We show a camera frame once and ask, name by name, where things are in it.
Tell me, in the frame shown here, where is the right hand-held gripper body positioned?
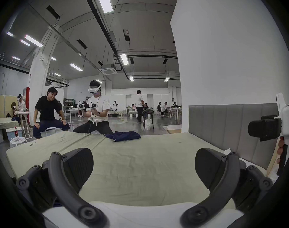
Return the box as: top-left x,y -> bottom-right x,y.
248,93 -> 289,178

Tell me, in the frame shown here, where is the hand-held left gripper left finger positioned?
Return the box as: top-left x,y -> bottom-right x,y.
16,148 -> 110,228

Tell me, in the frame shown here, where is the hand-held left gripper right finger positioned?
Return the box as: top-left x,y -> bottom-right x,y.
180,148 -> 273,226

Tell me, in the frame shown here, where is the person's right hand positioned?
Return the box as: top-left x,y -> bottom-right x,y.
276,137 -> 285,165

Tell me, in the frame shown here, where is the grey padded headboard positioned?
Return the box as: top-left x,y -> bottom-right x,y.
188,103 -> 281,171

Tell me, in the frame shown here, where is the white plastic bin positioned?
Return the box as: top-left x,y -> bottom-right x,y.
6,127 -> 23,148

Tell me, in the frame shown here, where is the dark blue garment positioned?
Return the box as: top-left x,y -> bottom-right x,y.
104,131 -> 142,143

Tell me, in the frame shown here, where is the bed with pale green sheet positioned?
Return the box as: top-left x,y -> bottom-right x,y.
6,131 -> 268,206

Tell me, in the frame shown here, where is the white folding table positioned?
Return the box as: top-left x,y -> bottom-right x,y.
15,111 -> 31,140

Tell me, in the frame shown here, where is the low table with green sheet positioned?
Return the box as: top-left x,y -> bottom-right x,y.
0,117 -> 19,144

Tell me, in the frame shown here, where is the group of people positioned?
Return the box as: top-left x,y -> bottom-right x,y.
156,101 -> 183,115

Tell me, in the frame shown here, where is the black stool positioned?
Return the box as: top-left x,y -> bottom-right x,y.
142,109 -> 155,130

